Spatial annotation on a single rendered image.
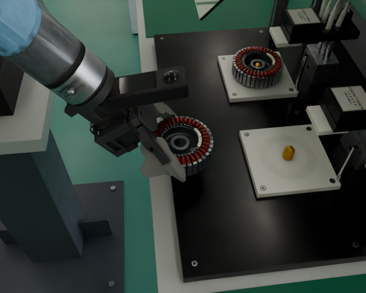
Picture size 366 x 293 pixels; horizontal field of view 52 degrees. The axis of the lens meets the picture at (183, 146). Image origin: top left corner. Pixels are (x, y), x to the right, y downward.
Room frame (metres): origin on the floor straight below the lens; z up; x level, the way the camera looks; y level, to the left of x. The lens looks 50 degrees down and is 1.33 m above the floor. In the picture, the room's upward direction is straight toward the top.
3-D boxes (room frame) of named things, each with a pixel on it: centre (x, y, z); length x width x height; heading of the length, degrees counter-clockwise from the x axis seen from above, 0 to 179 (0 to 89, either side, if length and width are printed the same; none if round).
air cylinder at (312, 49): (0.69, -0.31, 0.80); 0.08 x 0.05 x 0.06; 7
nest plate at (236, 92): (0.68, -0.17, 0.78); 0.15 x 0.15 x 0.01; 7
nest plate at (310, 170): (0.44, -0.19, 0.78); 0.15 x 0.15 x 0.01; 7
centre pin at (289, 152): (0.44, -0.19, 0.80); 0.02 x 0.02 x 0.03
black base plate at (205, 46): (0.56, -0.20, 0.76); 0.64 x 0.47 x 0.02; 7
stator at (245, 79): (0.68, -0.17, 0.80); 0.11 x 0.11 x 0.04
